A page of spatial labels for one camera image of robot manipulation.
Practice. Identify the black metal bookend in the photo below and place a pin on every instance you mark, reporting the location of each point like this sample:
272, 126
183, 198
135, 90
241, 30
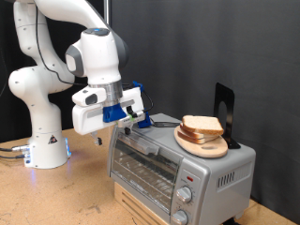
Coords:
229, 100

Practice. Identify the dark grey backdrop cloth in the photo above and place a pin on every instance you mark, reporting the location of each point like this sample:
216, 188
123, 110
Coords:
187, 47

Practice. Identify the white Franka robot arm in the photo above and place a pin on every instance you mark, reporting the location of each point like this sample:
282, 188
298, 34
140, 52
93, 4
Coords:
47, 137

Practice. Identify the silver oven knob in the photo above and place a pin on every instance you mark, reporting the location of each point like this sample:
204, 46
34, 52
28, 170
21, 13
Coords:
184, 193
180, 217

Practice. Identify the black spatula with blue block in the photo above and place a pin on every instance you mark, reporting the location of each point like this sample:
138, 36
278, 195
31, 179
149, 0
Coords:
145, 123

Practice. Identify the silver toaster oven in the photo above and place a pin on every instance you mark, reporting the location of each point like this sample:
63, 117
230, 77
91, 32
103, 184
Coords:
225, 162

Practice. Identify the vertical metal pole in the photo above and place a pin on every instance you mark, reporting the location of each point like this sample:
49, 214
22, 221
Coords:
107, 12

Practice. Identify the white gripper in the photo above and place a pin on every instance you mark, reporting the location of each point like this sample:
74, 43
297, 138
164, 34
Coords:
87, 120

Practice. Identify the black backdrop cloth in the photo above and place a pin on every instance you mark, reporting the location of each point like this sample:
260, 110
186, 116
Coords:
6, 47

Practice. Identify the round wooden cutting board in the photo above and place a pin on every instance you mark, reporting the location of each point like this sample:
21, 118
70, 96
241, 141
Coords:
203, 150

